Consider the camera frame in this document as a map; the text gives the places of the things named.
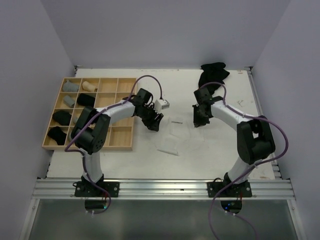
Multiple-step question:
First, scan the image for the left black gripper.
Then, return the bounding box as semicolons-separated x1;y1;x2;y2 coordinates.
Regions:
137;104;163;131

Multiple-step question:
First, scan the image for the white underwear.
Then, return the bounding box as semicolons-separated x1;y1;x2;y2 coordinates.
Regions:
156;115;204;156

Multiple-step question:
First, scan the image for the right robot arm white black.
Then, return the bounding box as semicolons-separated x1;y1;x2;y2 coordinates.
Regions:
192;87;276;198

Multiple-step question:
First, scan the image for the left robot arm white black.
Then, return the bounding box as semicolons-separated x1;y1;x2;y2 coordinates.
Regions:
70;88;164;198

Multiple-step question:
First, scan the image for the black rolled underwear second row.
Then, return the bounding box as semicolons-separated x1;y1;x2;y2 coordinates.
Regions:
76;93;96;107

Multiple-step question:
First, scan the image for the beige rolled underwear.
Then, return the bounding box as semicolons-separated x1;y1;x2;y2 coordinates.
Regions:
82;81;98;92

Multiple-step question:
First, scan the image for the grey rolled underwear second row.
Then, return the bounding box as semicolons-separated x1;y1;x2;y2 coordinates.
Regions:
63;95;76;108

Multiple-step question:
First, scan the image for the black rolled underwear third row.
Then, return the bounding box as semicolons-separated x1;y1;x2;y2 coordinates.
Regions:
52;110;72;126

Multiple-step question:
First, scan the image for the grey rolled underwear top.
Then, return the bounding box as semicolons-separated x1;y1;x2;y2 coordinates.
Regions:
62;80;80;93

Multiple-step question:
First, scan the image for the black rolled underwear bottom row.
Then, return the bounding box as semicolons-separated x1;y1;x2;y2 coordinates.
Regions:
47;126;67;146

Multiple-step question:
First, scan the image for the wooden compartment tray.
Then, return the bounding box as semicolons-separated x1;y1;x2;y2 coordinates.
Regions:
42;77;138;151

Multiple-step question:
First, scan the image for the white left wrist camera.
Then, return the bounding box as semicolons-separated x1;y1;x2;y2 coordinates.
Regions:
154;99;170;113

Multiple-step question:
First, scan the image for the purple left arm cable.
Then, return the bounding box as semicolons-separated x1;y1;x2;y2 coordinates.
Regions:
64;73;165;215

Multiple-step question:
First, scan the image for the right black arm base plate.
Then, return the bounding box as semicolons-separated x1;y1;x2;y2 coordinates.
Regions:
206;178;253;198

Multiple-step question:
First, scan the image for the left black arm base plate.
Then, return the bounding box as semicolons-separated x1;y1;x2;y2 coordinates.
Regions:
72;181;120;198

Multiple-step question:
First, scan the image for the aluminium mounting rail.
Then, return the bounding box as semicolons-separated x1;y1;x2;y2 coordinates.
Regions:
31;178;295;200

